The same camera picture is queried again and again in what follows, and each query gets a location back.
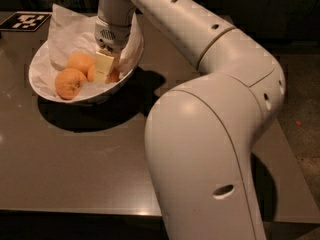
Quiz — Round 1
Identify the white bowl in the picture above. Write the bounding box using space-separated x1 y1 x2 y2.
28 14 146 104

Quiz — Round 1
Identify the black white fiducial marker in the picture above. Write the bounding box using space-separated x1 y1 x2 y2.
0 12 51 32

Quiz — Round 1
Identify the white crumpled paper liner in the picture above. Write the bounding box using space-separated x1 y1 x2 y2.
30 3 145 101

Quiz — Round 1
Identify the orange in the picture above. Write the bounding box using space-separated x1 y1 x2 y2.
87 63 121 85
67 53 94 75
55 68 87 100

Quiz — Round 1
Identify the white rounded gripper body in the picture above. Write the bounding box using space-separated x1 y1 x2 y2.
94 17 131 53

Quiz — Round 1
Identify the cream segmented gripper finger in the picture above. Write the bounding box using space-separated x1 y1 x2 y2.
95 50 120 75

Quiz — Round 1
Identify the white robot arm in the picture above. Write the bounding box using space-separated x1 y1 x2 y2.
95 0 285 240

